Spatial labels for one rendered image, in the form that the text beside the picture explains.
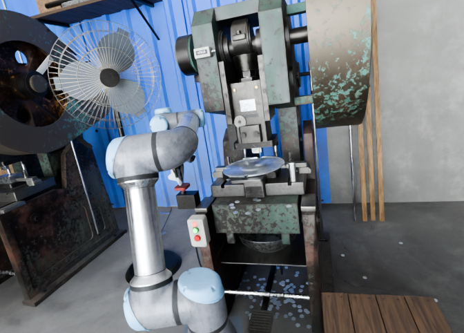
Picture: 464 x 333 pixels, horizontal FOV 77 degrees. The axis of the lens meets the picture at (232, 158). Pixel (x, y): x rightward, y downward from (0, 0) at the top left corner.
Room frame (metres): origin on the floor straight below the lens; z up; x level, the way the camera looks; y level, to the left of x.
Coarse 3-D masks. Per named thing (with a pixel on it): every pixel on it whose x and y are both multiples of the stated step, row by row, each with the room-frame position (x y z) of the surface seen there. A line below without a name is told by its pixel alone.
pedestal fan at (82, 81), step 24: (96, 24) 1.68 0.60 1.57; (120, 24) 1.74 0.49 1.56; (96, 48) 1.64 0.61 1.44; (120, 48) 1.75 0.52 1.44; (144, 48) 1.81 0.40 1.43; (72, 72) 1.67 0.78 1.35; (96, 72) 1.72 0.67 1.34; (120, 72) 1.77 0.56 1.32; (72, 96) 1.63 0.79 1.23; (96, 96) 1.75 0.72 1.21; (120, 96) 1.68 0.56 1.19; (144, 96) 1.78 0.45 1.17; (120, 120) 1.82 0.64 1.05; (168, 264) 1.79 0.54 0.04
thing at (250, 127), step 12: (240, 84) 1.36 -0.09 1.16; (252, 84) 1.34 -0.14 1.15; (240, 96) 1.36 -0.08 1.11; (252, 96) 1.34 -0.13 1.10; (240, 108) 1.36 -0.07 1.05; (252, 108) 1.35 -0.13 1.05; (240, 120) 1.35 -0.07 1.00; (252, 120) 1.35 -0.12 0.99; (240, 132) 1.34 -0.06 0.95; (252, 132) 1.32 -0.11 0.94; (264, 132) 1.33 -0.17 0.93
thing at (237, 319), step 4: (232, 316) 0.79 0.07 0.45; (236, 316) 0.79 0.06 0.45; (240, 316) 0.78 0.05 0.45; (232, 320) 0.78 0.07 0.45; (236, 320) 0.77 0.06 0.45; (240, 320) 0.77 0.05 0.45; (236, 324) 0.76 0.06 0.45; (240, 324) 0.75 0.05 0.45; (184, 328) 0.77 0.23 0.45; (236, 328) 0.74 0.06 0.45; (240, 328) 0.74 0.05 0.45; (184, 332) 0.75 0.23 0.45; (240, 332) 0.72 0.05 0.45
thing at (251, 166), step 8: (240, 160) 1.45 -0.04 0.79; (248, 160) 1.44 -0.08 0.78; (256, 160) 1.41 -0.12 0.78; (264, 160) 1.38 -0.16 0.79; (272, 160) 1.35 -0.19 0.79; (280, 160) 1.33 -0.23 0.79; (232, 168) 1.35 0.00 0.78; (240, 168) 1.31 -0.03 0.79; (248, 168) 1.28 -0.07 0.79; (256, 168) 1.26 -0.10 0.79; (264, 168) 1.25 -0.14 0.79; (272, 168) 1.23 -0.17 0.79; (232, 176) 1.21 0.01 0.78; (240, 176) 1.19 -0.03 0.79; (248, 176) 1.18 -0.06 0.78
